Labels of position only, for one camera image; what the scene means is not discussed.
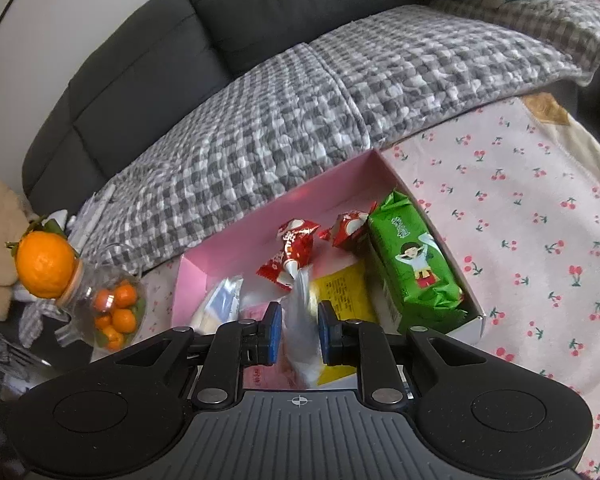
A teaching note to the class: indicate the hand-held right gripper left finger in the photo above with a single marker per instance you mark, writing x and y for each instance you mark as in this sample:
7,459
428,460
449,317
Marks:
275,332

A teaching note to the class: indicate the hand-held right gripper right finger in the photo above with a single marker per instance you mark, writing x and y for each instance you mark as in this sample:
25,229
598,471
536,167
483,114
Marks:
325,332

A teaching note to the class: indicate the clear blue and white packet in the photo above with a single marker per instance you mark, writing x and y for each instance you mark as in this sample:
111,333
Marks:
300,320

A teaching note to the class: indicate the pink snack packet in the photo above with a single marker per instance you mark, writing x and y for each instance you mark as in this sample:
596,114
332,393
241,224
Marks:
275,377

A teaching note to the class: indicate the yellow snack packet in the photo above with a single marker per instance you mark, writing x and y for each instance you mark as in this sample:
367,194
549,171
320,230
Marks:
345,290

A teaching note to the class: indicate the long white biscuit packet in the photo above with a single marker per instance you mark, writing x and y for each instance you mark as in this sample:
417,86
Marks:
217,300

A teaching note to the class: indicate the red and white candy packet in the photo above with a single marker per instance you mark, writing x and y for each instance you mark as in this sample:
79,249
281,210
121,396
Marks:
290,245
347,227

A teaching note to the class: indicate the green snack packet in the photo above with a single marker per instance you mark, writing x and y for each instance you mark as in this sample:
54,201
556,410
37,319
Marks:
415,260

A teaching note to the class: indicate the white box with pink inside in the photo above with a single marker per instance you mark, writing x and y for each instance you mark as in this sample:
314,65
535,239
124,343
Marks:
305,205

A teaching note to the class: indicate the cluster of small oranges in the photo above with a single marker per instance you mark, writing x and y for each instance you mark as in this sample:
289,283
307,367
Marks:
122,317

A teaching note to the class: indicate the glass jar with orange lid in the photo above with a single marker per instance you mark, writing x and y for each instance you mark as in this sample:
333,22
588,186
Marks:
87,310

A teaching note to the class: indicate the wooden teapot lid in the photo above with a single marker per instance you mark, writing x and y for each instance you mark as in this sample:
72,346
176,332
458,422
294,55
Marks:
75,285

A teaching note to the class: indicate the cherry print tablecloth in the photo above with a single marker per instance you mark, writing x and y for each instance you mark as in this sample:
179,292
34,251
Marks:
530,260

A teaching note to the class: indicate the grey checkered blanket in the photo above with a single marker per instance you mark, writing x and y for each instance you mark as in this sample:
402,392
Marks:
280,110

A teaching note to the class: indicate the large orange with leaves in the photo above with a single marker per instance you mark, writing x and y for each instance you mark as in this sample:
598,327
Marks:
42,265

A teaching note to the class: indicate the shiny metal object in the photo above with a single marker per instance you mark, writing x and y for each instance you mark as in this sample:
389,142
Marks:
10,360

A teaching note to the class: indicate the beige fluffy cloth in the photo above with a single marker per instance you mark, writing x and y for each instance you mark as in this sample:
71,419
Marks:
0,220

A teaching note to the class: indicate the dark grey sofa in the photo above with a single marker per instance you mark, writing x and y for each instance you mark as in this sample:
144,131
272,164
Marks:
155,60

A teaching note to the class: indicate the beige floral cloth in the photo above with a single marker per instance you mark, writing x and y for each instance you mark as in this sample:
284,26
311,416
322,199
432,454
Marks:
545,107

